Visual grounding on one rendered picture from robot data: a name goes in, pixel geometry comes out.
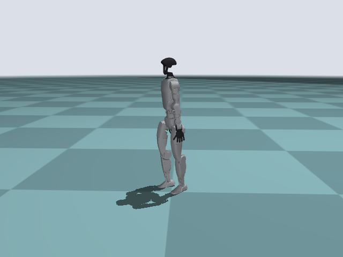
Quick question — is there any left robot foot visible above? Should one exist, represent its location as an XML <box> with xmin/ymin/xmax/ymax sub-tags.
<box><xmin>171</xmin><ymin>184</ymin><xmax>188</xmax><ymax>194</ymax></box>

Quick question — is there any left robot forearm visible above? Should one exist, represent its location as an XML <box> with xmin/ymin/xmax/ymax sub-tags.
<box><xmin>173</xmin><ymin>103</ymin><xmax>182</xmax><ymax>130</ymax></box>

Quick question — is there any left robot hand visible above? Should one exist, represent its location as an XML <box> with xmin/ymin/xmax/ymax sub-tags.
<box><xmin>173</xmin><ymin>125</ymin><xmax>185</xmax><ymax>142</ymax></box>

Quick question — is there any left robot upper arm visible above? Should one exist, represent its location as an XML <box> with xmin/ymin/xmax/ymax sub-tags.
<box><xmin>169</xmin><ymin>80</ymin><xmax>180</xmax><ymax>110</ymax></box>

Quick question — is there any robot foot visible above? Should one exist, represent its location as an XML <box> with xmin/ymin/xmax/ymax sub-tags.
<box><xmin>158</xmin><ymin>179</ymin><xmax>175</xmax><ymax>188</ymax></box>
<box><xmin>171</xmin><ymin>184</ymin><xmax>188</xmax><ymax>194</ymax></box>

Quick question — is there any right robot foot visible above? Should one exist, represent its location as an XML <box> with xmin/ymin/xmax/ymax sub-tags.
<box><xmin>158</xmin><ymin>179</ymin><xmax>175</xmax><ymax>188</ymax></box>

